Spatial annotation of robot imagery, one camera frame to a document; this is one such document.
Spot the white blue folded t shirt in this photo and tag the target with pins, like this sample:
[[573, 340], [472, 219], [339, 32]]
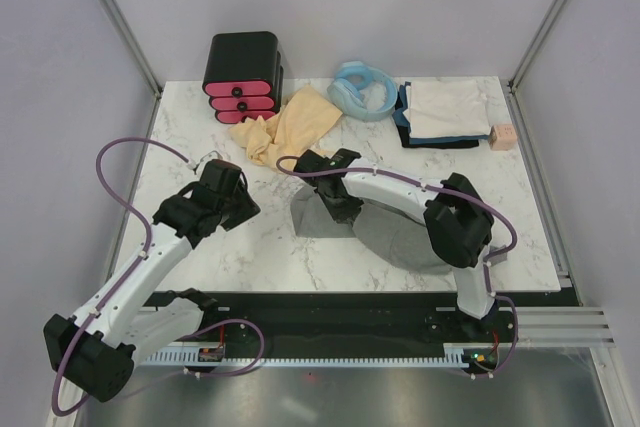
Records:
[[441, 114]]

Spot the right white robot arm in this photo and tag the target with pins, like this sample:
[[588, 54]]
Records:
[[458, 227]]

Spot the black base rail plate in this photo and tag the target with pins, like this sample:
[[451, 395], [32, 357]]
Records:
[[347, 323]]

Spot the light blue headphones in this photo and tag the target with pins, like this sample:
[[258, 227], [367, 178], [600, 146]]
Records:
[[346, 91]]

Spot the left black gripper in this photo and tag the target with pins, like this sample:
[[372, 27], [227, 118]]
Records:
[[248, 208]]

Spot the pink cube power strip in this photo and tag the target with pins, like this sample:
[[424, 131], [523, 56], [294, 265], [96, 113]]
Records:
[[503, 137]]

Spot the grey t shirt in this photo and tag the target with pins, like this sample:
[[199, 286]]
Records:
[[383, 229]]

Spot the yellow t shirt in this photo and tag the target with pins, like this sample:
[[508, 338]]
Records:
[[306, 118]]

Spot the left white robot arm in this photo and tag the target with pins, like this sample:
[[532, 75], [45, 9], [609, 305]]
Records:
[[98, 347]]

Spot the light blue cable duct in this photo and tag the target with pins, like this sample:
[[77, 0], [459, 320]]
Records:
[[203, 355]]

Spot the black pink drawer box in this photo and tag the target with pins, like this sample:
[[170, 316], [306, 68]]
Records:
[[243, 78]]

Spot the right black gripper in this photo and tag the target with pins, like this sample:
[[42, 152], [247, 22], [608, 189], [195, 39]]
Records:
[[340, 215]]

